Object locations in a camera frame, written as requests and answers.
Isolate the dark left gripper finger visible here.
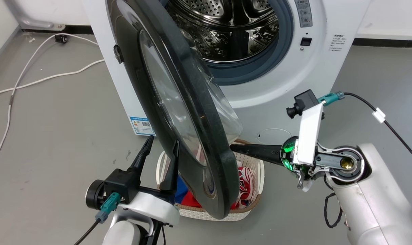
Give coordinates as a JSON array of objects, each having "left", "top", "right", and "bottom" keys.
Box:
[
  {"left": 159, "top": 139, "right": 180, "bottom": 192},
  {"left": 128, "top": 135, "right": 155, "bottom": 175}
]

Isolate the black right camera cable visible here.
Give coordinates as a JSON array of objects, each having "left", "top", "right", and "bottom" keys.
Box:
[{"left": 343, "top": 92, "right": 412, "bottom": 168}]

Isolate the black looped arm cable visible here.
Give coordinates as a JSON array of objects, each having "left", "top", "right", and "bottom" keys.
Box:
[{"left": 324, "top": 173, "right": 344, "bottom": 229}]

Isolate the teal right camera connector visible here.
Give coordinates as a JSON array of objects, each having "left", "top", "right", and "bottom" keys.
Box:
[{"left": 317, "top": 91, "right": 345, "bottom": 107}]

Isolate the plain red garment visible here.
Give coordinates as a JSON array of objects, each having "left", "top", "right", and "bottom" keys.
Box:
[{"left": 180, "top": 191, "right": 203, "bottom": 209}]

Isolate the black round glass washer door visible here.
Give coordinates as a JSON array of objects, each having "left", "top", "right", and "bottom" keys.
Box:
[{"left": 105, "top": 0, "right": 243, "bottom": 220}]

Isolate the black camera cable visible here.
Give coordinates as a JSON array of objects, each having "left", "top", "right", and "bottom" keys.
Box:
[
  {"left": 343, "top": 92, "right": 412, "bottom": 168},
  {"left": 73, "top": 219, "right": 101, "bottom": 245}
]

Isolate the steel perforated washer drum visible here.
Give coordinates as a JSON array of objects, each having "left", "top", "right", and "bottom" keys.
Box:
[{"left": 164, "top": 0, "right": 280, "bottom": 64}]

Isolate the teal camera connector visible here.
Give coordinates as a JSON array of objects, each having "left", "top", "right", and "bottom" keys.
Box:
[
  {"left": 317, "top": 91, "right": 345, "bottom": 107},
  {"left": 95, "top": 192, "right": 121, "bottom": 224}
]

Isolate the white front-load washing machine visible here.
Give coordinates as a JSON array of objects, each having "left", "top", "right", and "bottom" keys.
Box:
[{"left": 82, "top": 0, "right": 372, "bottom": 145}]

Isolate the grey metal floor bracket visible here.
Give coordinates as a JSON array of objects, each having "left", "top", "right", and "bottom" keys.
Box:
[{"left": 7, "top": 0, "right": 66, "bottom": 32}]

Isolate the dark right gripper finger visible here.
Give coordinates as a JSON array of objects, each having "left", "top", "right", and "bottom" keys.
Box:
[{"left": 230, "top": 143, "right": 283, "bottom": 166}]

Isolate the blue energy label sticker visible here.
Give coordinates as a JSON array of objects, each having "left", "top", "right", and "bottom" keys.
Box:
[{"left": 129, "top": 116, "right": 155, "bottom": 136}]

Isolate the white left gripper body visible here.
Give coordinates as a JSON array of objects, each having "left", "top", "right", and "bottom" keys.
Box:
[{"left": 118, "top": 185, "right": 181, "bottom": 227}]

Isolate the blue garment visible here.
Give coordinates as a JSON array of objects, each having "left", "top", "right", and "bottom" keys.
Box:
[{"left": 174, "top": 175, "right": 190, "bottom": 205}]

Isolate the white cable clip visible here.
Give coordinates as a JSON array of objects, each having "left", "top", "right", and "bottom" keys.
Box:
[{"left": 372, "top": 108, "right": 386, "bottom": 124}]

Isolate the long white floor cable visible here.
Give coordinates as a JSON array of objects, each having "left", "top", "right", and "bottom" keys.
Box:
[{"left": 0, "top": 33, "right": 99, "bottom": 173}]

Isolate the teal left camera connector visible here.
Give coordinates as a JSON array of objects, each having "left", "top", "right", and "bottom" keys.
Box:
[{"left": 95, "top": 192, "right": 121, "bottom": 224}]

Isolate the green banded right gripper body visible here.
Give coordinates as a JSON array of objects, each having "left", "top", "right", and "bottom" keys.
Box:
[{"left": 280, "top": 103, "right": 329, "bottom": 193}]

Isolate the grey rubber door gasket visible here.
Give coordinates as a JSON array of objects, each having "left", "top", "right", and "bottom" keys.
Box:
[{"left": 204, "top": 0, "right": 295, "bottom": 86}]

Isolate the grey warning label sticker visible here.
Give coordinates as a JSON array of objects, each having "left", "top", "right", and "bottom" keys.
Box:
[{"left": 294, "top": 0, "right": 313, "bottom": 28}]

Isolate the black left camera cable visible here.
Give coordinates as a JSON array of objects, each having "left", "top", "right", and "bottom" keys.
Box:
[{"left": 73, "top": 219, "right": 101, "bottom": 245}]

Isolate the white woven laundry basket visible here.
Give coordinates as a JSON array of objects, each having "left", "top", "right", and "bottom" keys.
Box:
[{"left": 156, "top": 139, "right": 265, "bottom": 222}]

